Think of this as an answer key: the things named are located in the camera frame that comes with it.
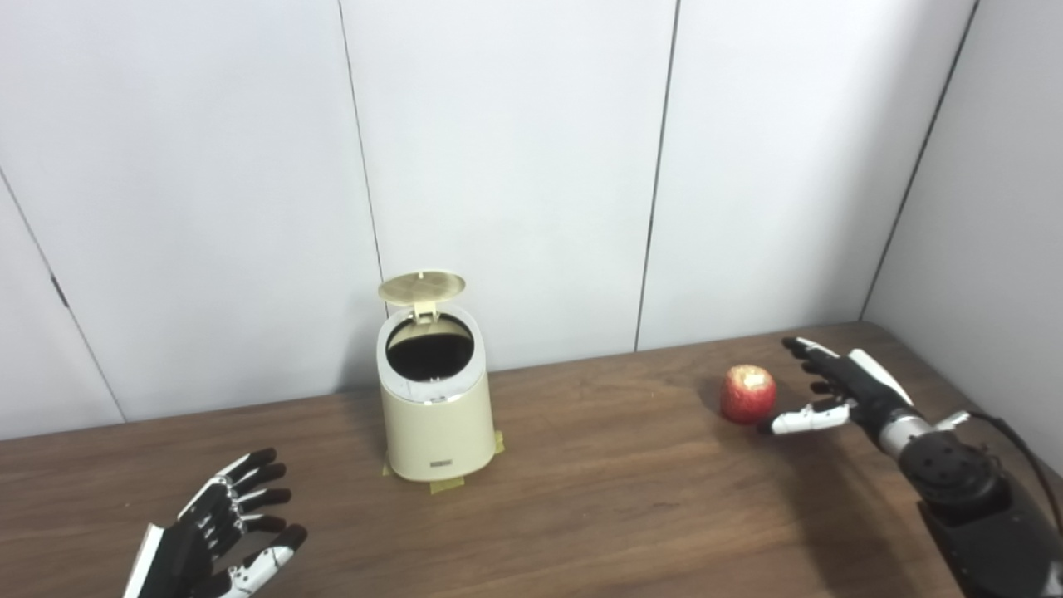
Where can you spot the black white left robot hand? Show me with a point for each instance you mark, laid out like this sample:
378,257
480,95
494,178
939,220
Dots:
187,540

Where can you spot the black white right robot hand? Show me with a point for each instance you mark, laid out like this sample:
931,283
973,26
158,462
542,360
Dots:
859,386

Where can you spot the red bitten apple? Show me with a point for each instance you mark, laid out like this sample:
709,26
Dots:
747,397

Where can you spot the round cream bin lid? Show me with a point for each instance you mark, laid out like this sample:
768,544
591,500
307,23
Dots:
422,286

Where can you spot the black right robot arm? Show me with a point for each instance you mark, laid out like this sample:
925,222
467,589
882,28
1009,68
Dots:
976,507

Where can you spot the cream-colored plastic bin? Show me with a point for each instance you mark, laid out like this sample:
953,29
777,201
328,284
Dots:
436,432

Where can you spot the black wall seam hinge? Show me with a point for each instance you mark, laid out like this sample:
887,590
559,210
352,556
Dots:
59,291

